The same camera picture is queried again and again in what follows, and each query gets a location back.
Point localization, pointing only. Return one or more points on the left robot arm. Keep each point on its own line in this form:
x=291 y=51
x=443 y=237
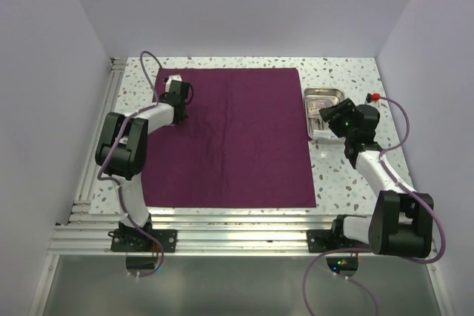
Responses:
x=121 y=154

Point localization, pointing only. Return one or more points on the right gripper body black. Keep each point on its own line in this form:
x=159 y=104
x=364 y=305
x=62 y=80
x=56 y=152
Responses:
x=341 y=123

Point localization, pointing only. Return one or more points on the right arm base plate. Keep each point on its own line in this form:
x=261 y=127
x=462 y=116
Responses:
x=325 y=240

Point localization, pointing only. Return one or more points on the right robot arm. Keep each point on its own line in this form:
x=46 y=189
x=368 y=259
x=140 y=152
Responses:
x=401 y=223

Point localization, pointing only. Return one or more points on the purple cloth mat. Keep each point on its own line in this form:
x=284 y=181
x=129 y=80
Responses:
x=243 y=144

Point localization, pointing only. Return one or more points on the clear bag printed pack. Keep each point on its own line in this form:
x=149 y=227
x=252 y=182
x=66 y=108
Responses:
x=317 y=103

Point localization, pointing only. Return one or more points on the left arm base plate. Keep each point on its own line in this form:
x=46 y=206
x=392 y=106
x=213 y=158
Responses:
x=163 y=240

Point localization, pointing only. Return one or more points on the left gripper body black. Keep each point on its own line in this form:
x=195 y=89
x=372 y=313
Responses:
x=185 y=116

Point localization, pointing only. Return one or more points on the aluminium frame rails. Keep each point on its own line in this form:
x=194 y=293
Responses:
x=231 y=261

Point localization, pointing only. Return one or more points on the white sachet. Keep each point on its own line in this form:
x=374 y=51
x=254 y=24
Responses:
x=322 y=135

